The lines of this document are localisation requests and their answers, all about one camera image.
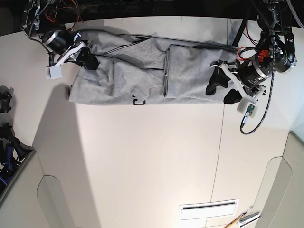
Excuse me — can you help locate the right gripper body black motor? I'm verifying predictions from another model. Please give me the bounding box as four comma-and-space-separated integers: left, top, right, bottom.
42, 30, 91, 67

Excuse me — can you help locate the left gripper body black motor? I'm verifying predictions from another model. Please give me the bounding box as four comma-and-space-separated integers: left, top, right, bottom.
210, 53, 273, 98

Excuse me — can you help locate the grey T-shirt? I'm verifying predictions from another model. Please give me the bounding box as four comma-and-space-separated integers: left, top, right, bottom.
69, 29, 237, 105

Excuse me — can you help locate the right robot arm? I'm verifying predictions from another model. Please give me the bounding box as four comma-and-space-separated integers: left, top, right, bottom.
21, 0, 99, 78

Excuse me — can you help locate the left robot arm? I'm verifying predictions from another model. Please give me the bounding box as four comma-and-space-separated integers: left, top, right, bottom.
205, 0, 296, 104

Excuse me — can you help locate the black object at left edge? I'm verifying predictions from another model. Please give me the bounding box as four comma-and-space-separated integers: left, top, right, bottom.
0, 85, 13, 113

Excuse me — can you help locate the white ceiling air vent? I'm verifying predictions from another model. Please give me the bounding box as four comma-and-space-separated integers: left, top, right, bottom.
179, 199, 239, 220

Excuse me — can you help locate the blue and black equipment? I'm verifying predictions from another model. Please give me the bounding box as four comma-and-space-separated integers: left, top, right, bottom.
0, 123, 34, 192

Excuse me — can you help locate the white flat device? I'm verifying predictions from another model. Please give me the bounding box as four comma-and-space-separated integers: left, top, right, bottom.
237, 212, 260, 228

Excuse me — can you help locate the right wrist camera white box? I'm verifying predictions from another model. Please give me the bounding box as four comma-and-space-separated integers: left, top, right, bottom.
46, 65, 62, 79

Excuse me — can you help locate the wooden handled tool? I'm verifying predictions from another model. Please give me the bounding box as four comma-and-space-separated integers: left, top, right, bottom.
224, 205, 253, 228

